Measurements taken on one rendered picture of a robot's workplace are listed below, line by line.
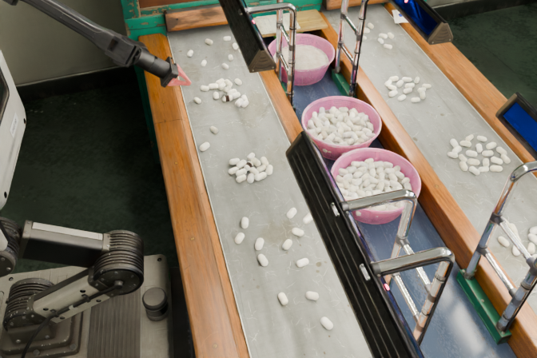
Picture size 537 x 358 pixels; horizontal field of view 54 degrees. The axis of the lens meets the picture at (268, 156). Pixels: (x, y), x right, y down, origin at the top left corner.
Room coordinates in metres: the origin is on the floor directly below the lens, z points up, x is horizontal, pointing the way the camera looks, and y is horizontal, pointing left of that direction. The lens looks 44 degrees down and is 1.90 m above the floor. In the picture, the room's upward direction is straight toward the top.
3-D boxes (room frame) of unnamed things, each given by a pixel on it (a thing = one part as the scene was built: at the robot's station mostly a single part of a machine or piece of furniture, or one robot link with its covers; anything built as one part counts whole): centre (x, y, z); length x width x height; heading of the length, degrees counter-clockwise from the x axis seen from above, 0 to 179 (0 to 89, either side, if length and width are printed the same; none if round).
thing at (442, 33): (1.70, -0.44, 1.08); 0.62 x 0.08 x 0.07; 15
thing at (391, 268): (0.63, -0.24, 0.90); 0.20 x 0.19 x 0.45; 15
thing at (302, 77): (1.79, -0.13, 0.72); 0.27 x 0.27 x 0.10
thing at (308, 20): (2.00, -0.07, 0.77); 0.33 x 0.15 x 0.01; 105
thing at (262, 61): (1.55, 0.10, 1.08); 0.62 x 0.08 x 0.07; 15
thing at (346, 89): (1.67, -0.37, 0.90); 0.20 x 0.19 x 0.45; 15
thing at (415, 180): (1.09, -0.32, 0.72); 0.27 x 0.27 x 0.10
